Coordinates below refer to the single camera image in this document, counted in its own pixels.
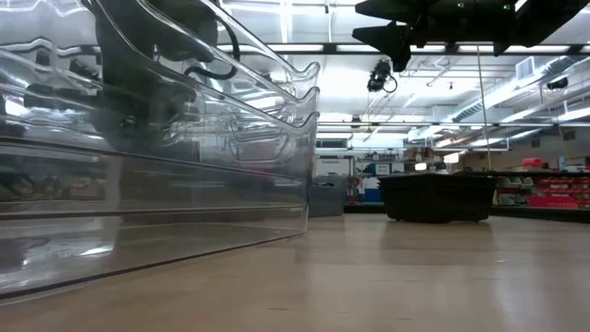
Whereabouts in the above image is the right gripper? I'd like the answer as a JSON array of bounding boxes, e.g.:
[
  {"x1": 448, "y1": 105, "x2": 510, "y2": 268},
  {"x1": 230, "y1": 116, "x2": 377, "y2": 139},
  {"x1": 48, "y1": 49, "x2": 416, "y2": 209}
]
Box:
[{"x1": 351, "y1": 0, "x2": 518, "y2": 74}]

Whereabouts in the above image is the clear plastic bin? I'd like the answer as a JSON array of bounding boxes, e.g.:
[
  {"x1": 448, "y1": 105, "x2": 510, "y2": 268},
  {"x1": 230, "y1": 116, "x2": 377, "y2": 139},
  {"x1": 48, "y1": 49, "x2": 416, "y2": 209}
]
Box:
[
  {"x1": 0, "y1": 0, "x2": 322, "y2": 101},
  {"x1": 0, "y1": 0, "x2": 320, "y2": 301},
  {"x1": 0, "y1": 0, "x2": 321, "y2": 126}
]

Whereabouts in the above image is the shelf of red bins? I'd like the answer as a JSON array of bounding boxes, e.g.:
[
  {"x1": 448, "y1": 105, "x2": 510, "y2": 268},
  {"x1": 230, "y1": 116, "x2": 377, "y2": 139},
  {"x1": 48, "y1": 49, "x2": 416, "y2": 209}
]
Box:
[{"x1": 527, "y1": 174, "x2": 590, "y2": 209}]

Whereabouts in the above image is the white sign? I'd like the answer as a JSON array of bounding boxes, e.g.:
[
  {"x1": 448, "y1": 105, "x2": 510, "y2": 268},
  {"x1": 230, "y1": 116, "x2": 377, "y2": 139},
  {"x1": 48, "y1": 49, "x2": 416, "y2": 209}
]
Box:
[{"x1": 315, "y1": 157, "x2": 351, "y2": 178}]

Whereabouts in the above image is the blue storage box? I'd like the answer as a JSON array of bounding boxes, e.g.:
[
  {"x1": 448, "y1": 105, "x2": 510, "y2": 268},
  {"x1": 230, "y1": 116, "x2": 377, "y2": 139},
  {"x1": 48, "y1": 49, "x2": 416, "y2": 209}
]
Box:
[{"x1": 362, "y1": 186, "x2": 384, "y2": 204}]

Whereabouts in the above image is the black slotted plastic basket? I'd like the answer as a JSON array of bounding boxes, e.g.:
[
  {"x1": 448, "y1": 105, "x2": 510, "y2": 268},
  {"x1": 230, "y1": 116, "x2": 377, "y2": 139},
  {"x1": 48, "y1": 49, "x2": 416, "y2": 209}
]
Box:
[{"x1": 377, "y1": 172, "x2": 499, "y2": 225}]

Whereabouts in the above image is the grey tote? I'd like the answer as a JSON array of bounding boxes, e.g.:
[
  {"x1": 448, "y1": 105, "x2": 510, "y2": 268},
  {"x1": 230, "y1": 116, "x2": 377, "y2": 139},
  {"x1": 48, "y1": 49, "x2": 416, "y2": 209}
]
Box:
[{"x1": 307, "y1": 174, "x2": 349, "y2": 219}]

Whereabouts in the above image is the rack of grey bins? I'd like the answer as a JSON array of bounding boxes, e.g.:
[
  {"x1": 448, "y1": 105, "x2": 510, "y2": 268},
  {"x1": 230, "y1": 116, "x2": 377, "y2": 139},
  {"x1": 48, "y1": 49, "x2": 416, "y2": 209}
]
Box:
[{"x1": 492, "y1": 172, "x2": 538, "y2": 208}]

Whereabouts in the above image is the black overhead camera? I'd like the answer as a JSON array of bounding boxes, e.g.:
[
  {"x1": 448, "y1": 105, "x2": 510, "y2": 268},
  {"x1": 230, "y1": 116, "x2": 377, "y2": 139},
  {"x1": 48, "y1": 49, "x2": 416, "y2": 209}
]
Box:
[{"x1": 366, "y1": 58, "x2": 398, "y2": 94}]

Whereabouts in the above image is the black frame crossbar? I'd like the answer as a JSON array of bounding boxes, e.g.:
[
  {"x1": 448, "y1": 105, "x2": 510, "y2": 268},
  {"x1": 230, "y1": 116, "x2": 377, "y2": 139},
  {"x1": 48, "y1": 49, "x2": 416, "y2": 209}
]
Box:
[{"x1": 216, "y1": 41, "x2": 590, "y2": 57}]

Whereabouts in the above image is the yellow hanging cable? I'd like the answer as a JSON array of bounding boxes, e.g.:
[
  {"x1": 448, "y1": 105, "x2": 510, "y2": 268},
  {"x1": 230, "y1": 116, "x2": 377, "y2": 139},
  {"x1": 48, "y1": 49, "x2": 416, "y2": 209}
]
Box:
[{"x1": 476, "y1": 45, "x2": 493, "y2": 172}]

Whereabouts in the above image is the silver ceiling duct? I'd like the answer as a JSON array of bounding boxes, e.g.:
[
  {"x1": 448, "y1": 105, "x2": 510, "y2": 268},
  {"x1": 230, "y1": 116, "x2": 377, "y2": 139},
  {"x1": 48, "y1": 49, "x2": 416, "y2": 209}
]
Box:
[{"x1": 451, "y1": 54, "x2": 590, "y2": 122}]

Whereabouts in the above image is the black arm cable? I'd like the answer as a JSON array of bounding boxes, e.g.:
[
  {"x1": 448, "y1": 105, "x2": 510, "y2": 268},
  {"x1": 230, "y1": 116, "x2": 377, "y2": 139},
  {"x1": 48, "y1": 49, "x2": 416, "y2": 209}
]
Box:
[{"x1": 183, "y1": 16, "x2": 242, "y2": 82}]

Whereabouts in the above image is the black table edge rail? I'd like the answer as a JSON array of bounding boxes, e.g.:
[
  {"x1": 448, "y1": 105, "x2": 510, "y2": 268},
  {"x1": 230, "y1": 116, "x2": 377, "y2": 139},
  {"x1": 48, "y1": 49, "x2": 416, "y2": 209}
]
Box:
[{"x1": 343, "y1": 204, "x2": 590, "y2": 225}]

